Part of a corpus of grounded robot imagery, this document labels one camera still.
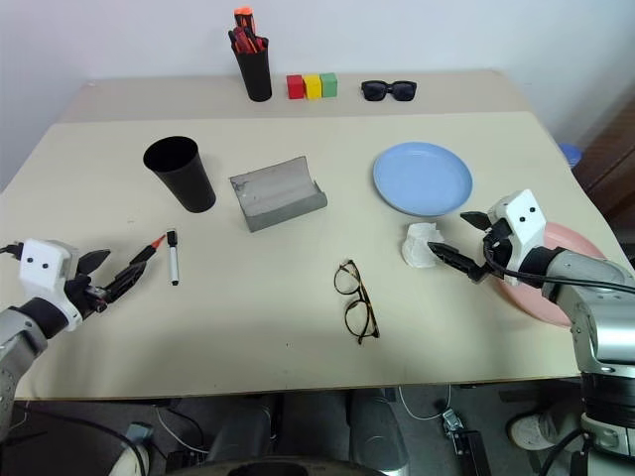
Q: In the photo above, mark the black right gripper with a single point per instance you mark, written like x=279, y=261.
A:
x=498, y=248

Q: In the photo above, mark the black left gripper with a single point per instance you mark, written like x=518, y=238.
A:
x=85, y=293

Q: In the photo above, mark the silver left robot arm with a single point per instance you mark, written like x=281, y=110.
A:
x=20, y=332

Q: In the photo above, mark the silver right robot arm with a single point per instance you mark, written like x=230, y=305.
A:
x=595, y=302

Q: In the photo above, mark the crumpled white tissue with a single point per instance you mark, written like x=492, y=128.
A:
x=419, y=245

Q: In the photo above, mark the white marker with black cap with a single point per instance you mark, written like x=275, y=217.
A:
x=173, y=260

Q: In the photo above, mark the blue plate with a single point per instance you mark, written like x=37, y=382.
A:
x=421, y=178

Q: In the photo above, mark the pink plate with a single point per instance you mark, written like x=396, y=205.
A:
x=550, y=302

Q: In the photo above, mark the empty black cup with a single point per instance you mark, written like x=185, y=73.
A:
x=181, y=173

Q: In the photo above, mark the tortoiseshell eyeglasses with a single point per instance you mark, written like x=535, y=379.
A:
x=357, y=300

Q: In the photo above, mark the blue plastic bin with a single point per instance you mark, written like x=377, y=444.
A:
x=570, y=154

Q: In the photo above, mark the black sunglasses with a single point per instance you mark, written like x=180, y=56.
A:
x=389, y=90

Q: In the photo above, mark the brown wooden cabinet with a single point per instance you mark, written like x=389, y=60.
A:
x=610, y=158

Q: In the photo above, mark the metal caster wheel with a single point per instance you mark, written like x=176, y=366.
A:
x=454, y=421

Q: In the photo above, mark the grey open glasses case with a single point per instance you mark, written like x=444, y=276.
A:
x=278, y=196

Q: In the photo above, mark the green wooden block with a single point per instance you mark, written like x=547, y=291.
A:
x=329, y=84

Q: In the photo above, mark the white shoe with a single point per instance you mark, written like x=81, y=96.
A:
x=533, y=431

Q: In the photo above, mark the dark rounded robot leg shape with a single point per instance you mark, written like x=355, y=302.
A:
x=377, y=429
x=243, y=431

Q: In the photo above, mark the yellow wooden block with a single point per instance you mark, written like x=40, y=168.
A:
x=312, y=86

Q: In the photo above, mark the black box on floor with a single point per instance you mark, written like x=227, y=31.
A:
x=471, y=453

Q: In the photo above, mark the red wooden block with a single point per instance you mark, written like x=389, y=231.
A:
x=295, y=87

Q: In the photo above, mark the black pen holder cup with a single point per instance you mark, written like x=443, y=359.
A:
x=254, y=74

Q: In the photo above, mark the red and black pen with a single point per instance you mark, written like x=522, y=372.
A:
x=262, y=42
x=249, y=40
x=235, y=42

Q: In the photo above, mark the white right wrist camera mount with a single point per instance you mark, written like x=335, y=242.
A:
x=521, y=218

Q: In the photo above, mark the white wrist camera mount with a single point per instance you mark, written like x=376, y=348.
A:
x=42, y=265
x=521, y=218

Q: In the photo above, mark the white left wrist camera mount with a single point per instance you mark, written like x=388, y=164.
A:
x=42, y=265

